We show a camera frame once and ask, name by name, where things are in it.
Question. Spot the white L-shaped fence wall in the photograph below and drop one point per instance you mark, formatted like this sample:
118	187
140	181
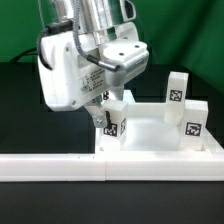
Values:
124	166

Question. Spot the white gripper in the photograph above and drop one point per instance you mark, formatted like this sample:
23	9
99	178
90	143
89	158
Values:
72	81

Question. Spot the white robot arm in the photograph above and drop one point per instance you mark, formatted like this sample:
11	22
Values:
98	17

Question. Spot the white square tabletop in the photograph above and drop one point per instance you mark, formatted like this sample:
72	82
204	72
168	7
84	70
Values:
147	131

